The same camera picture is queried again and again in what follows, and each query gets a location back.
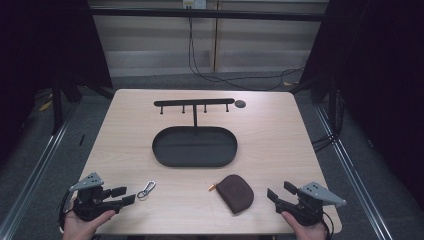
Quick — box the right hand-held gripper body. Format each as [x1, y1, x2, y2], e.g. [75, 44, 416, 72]
[275, 181, 347, 227]

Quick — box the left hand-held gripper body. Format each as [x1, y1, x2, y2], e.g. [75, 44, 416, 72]
[68, 171, 124, 222]

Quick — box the silver carabiner key ring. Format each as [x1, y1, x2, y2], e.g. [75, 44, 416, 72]
[136, 180, 157, 201]

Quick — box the brown zipper pouch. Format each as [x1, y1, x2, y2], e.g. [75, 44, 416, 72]
[207, 173, 255, 215]

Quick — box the black tray with hook rack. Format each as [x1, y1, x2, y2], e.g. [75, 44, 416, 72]
[151, 97, 239, 168]

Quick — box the person's left hand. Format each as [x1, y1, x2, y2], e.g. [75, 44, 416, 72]
[62, 209, 117, 240]

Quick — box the person's right hand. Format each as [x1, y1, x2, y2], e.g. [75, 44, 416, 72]
[280, 210, 328, 240]

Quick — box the yellow tape strip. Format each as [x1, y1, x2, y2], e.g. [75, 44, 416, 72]
[38, 99, 54, 113]

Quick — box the dark curtain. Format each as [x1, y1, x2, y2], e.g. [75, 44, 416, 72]
[298, 0, 424, 209]
[0, 0, 114, 164]

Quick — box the black horizontal metal bar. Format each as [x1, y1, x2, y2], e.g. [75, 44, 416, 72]
[89, 7, 327, 23]

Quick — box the left hand-held gripper cable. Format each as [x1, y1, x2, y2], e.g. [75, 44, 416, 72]
[58, 190, 75, 232]

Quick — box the hand-held gripper cable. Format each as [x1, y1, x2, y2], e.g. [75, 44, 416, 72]
[320, 210, 335, 240]
[58, 190, 75, 232]

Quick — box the right hand-held gripper cable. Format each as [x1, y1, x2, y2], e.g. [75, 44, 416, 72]
[320, 210, 335, 240]

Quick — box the metal floor rail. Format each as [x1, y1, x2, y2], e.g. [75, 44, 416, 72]
[0, 108, 80, 240]
[314, 105, 395, 240]

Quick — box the bundle of black floor cables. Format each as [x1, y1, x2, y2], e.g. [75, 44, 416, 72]
[311, 132, 338, 153]

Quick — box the long black wall cable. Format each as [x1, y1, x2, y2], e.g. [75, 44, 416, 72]
[187, 15, 306, 92]

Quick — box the white wall socket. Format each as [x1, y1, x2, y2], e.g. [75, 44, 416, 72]
[181, 0, 208, 10]

